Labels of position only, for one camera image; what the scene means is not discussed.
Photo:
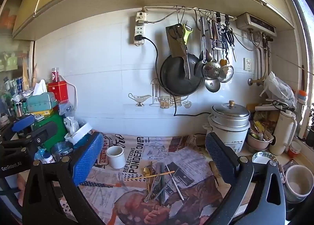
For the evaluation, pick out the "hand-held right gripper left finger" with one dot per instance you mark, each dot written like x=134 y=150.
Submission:
x=88 y=156

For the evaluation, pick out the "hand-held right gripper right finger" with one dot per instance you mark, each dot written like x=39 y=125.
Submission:
x=220 y=161

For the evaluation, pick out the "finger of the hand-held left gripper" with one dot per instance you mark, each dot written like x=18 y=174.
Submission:
x=45 y=129
x=23 y=122

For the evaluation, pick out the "white ceramic cup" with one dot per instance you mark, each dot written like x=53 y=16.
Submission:
x=115 y=157

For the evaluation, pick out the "white chopstick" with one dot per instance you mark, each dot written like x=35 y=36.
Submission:
x=175 y=183

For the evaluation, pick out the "gold spoon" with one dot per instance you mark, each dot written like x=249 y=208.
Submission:
x=146 y=171

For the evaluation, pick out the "grey metal chopstick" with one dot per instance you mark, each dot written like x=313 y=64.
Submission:
x=169 y=183
x=162 y=180

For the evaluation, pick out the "pink bowl with utensils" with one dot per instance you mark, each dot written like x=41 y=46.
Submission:
x=258 y=142

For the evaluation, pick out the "green plastic container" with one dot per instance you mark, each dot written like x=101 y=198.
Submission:
x=50 y=127

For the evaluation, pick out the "yellow box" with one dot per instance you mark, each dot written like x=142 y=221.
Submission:
x=44 y=112

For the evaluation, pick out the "white lidded blue tub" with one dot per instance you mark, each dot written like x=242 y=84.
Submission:
x=82 y=133

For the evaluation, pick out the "glass jar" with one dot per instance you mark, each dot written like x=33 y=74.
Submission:
x=61 y=148

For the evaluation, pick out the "teal tissue box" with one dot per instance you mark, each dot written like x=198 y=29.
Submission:
x=40 y=102

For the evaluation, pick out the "white printed packet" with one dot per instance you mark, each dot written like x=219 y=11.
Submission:
x=71 y=123

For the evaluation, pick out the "small white bottle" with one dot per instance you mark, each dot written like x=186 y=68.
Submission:
x=47 y=157

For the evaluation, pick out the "newspaper print tablecloth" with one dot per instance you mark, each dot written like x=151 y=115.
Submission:
x=186 y=161

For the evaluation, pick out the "white rice cooker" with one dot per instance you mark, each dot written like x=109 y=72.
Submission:
x=229 y=127

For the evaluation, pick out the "red tin box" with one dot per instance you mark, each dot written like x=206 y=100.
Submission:
x=58 y=90

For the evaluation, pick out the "patterned ceramic bowl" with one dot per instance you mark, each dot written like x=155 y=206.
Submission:
x=264 y=157

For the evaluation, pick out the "glass door cabinet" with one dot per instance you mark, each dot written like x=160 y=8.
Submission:
x=11 y=68

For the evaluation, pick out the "white thermos jug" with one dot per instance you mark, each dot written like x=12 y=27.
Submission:
x=284 y=133

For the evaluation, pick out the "steel fork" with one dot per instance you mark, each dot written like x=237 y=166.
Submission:
x=154 y=187

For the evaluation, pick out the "red and white cup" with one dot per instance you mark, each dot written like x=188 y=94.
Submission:
x=294 y=149

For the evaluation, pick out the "steel ladle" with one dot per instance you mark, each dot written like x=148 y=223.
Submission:
x=213 y=85

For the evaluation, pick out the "large grey cup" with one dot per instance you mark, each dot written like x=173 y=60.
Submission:
x=297 y=182

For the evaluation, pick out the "perforated steel skimmer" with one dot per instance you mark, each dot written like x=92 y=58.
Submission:
x=211 y=71

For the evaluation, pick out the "clear plastic bag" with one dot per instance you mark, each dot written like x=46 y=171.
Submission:
x=279 y=90

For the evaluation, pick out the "black frying pan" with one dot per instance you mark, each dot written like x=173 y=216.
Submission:
x=176 y=77

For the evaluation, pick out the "beige water pipe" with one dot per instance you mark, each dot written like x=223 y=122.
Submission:
x=261 y=68

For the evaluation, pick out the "black scissors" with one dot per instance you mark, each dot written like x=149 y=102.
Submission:
x=229 y=35

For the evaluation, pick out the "steel cleaver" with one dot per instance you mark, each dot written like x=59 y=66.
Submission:
x=174 y=43

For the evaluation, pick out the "green peeler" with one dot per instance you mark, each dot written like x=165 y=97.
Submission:
x=186 y=33

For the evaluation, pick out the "white power strip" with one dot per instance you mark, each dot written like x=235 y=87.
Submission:
x=139 y=28

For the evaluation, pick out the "beige water heater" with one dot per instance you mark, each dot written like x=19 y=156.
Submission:
x=256 y=22

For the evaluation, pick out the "white wall socket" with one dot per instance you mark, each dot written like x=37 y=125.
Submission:
x=247 y=64

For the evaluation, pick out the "metal hanging rail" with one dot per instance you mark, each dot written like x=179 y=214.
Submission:
x=186 y=9

